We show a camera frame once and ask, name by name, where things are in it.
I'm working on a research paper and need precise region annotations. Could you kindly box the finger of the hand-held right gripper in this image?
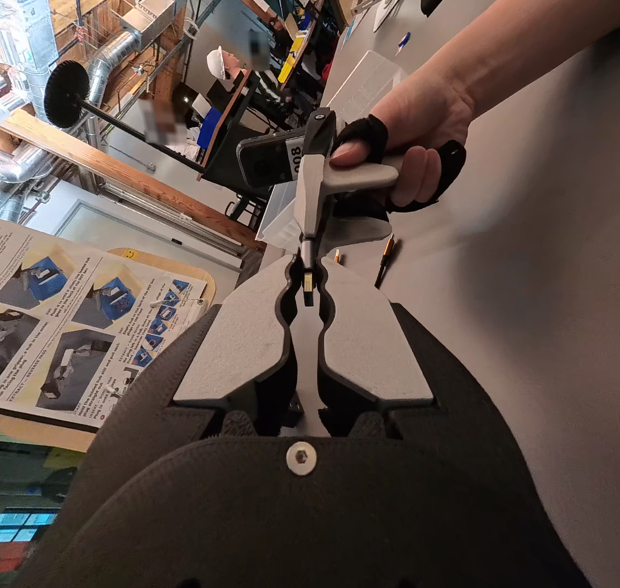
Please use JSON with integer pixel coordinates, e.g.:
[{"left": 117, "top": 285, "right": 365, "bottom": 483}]
[{"left": 294, "top": 154, "right": 335, "bottom": 237}]

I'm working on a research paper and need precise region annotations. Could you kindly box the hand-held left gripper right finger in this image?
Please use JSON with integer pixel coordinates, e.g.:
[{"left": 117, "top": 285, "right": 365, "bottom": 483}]
[{"left": 317, "top": 256, "right": 434, "bottom": 410}]

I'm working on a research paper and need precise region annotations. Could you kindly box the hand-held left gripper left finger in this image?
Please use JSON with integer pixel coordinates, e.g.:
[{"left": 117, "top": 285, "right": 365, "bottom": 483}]
[{"left": 173, "top": 254, "right": 297, "bottom": 412}]

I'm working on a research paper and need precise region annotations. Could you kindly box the black cable with grey plugs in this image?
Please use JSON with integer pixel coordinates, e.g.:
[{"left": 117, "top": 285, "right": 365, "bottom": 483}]
[{"left": 299, "top": 237, "right": 319, "bottom": 308}]

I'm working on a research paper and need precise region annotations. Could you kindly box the black cable with orange plugs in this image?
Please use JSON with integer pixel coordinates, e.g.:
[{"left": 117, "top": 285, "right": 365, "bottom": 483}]
[{"left": 334, "top": 233, "right": 397, "bottom": 289}]

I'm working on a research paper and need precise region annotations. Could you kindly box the person's right forearm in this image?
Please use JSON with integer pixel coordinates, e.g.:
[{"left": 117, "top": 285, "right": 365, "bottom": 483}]
[{"left": 450, "top": 0, "right": 620, "bottom": 129}]

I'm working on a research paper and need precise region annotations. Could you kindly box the person's right hand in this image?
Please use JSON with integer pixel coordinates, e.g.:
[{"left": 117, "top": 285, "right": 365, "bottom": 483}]
[{"left": 329, "top": 60, "right": 478, "bottom": 206}]

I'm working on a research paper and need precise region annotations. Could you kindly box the black panel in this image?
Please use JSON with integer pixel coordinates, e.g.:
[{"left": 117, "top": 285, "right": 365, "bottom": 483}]
[{"left": 196, "top": 70, "right": 272, "bottom": 196}]

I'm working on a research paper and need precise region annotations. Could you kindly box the instruction poster board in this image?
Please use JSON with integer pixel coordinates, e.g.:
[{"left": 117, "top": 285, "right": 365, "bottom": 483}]
[{"left": 0, "top": 220, "right": 217, "bottom": 453}]

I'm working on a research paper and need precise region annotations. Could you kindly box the silver ventilation duct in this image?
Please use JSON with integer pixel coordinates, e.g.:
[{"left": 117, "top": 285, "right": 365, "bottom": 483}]
[{"left": 0, "top": 0, "right": 202, "bottom": 221}]

